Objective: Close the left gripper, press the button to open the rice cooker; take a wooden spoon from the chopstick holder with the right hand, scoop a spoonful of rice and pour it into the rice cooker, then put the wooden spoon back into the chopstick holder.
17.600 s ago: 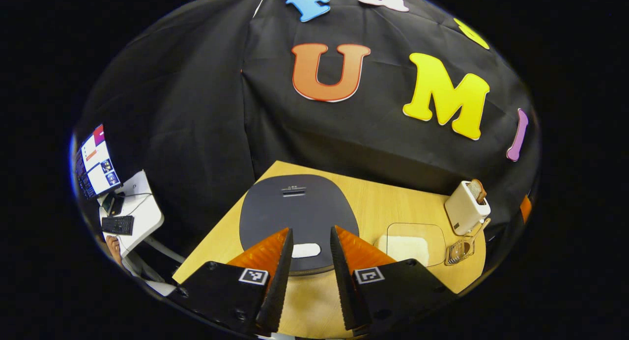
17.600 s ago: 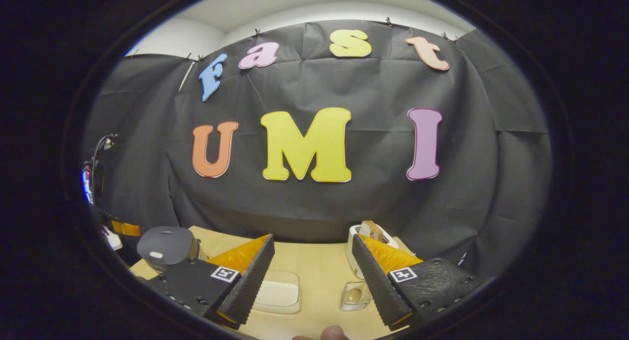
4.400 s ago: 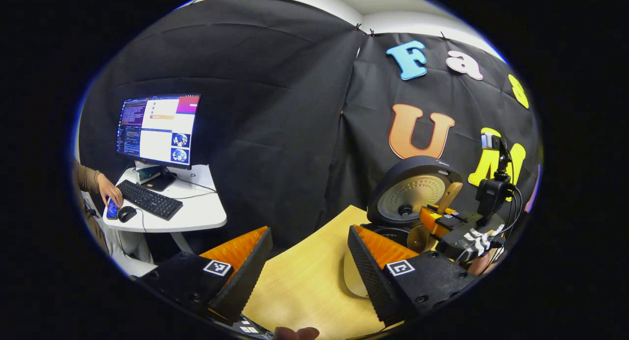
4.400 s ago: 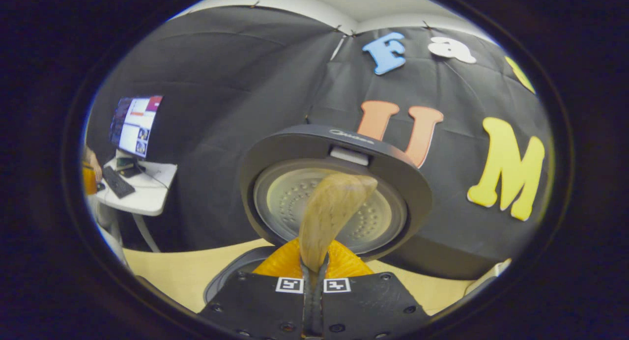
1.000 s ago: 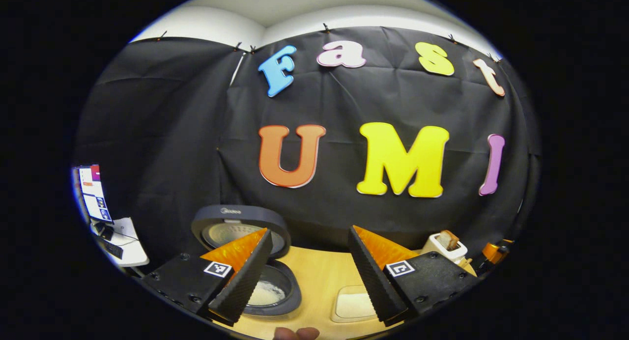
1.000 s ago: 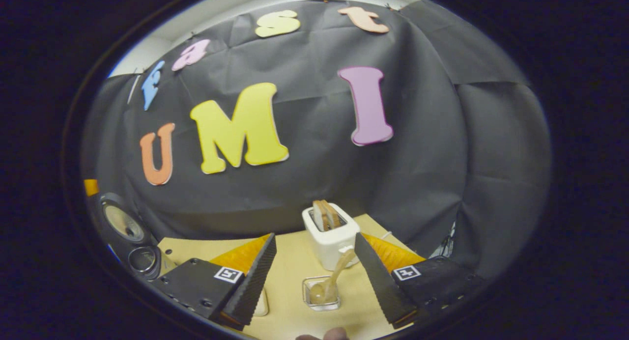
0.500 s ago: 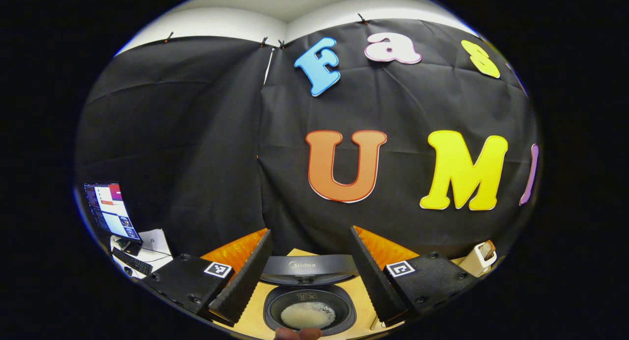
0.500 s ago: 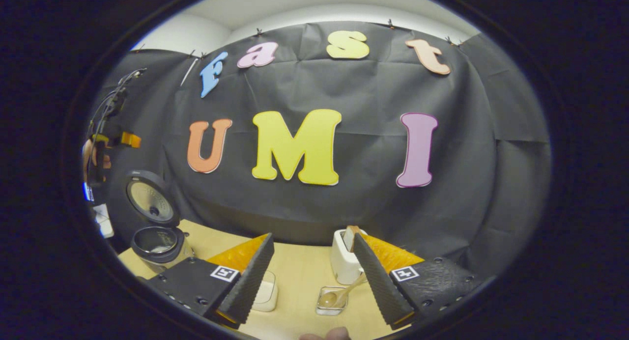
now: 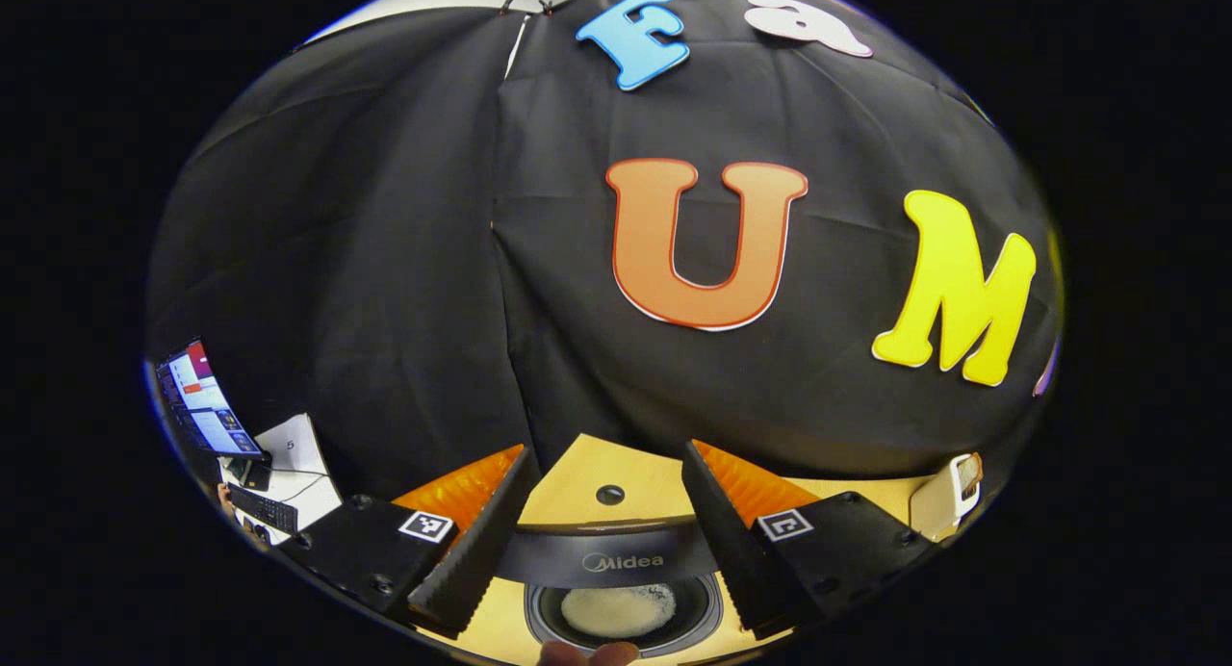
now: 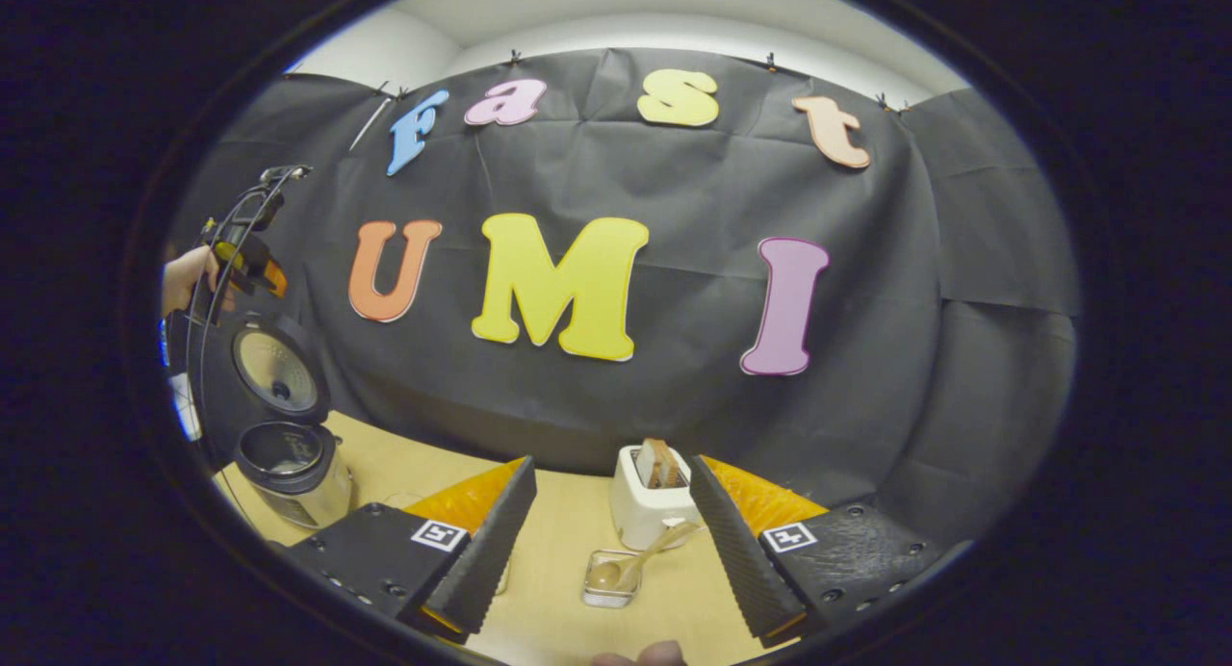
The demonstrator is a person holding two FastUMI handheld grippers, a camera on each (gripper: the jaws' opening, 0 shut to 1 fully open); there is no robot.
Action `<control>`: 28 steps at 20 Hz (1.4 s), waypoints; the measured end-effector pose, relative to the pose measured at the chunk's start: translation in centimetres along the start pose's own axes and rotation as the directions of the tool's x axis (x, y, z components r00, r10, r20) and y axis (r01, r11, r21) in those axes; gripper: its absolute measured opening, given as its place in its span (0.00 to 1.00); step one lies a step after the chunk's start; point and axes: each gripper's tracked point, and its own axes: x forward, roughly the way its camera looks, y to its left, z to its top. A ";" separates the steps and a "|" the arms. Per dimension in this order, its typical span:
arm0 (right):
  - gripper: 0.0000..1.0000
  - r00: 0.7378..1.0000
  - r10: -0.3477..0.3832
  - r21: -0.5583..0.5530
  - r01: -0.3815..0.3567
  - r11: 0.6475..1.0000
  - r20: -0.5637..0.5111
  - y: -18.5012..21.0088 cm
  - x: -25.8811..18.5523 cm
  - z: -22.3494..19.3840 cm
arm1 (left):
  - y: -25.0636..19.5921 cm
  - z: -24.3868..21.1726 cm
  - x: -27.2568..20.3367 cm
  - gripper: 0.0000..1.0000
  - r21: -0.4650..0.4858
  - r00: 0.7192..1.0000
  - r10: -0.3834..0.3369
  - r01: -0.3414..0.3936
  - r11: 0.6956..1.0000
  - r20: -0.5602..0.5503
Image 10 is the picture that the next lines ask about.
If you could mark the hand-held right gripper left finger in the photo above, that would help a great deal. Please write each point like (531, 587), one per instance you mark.
(481, 560)

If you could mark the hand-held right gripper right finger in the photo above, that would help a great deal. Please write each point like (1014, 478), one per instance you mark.
(741, 560)

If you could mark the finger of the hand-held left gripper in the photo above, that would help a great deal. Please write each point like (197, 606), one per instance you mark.
(255, 269)

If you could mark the white chopstick holder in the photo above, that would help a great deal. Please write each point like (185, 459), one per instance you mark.
(645, 512)

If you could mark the wooden spoon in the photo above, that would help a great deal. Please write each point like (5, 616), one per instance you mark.
(608, 575)

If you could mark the dark grey rice cooker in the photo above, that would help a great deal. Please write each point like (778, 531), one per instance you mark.
(289, 483)

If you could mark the glass rice box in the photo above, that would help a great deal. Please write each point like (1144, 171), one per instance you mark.
(616, 597)

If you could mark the black backdrop cloth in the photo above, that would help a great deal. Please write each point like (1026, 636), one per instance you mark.
(674, 166)

